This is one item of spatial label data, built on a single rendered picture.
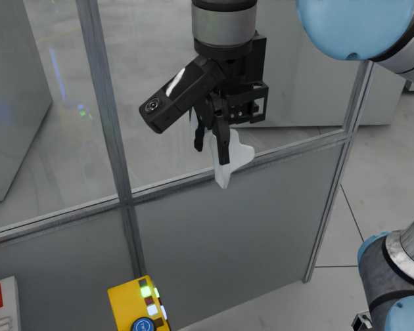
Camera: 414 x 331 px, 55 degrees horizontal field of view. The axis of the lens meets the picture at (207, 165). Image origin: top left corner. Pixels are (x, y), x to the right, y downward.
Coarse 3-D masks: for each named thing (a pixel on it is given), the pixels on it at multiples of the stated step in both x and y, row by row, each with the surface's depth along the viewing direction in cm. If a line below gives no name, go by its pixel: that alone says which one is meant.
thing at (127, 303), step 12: (144, 276) 93; (120, 288) 90; (132, 288) 90; (120, 300) 88; (132, 300) 88; (144, 300) 88; (156, 300) 88; (120, 312) 86; (132, 312) 86; (144, 312) 86; (120, 324) 84; (132, 324) 84
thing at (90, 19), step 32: (96, 0) 82; (96, 32) 86; (96, 64) 91; (352, 128) 145; (256, 160) 135; (128, 192) 119; (160, 192) 125; (32, 224) 114; (64, 224) 117; (128, 224) 128
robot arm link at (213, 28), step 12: (192, 12) 45; (204, 12) 43; (216, 12) 42; (228, 12) 42; (240, 12) 42; (252, 12) 44; (192, 24) 46; (204, 24) 44; (216, 24) 43; (228, 24) 43; (240, 24) 43; (252, 24) 45; (204, 36) 44; (216, 36) 44; (228, 36) 44; (240, 36) 44; (252, 36) 46
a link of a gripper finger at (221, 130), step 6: (216, 114) 50; (222, 114) 50; (216, 120) 50; (222, 120) 50; (216, 126) 50; (222, 126) 50; (228, 126) 51; (216, 132) 51; (222, 132) 50; (228, 132) 51; (216, 138) 52; (222, 138) 50; (228, 138) 51; (222, 144) 51; (228, 144) 51; (222, 150) 51; (228, 150) 53; (222, 156) 52; (228, 156) 53; (222, 162) 53; (228, 162) 53
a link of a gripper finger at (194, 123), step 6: (192, 108) 58; (192, 114) 59; (192, 120) 59; (198, 120) 57; (192, 126) 60; (198, 126) 58; (204, 126) 58; (192, 132) 61; (198, 132) 60; (204, 132) 62; (192, 138) 62; (198, 138) 61; (198, 144) 62; (198, 150) 64
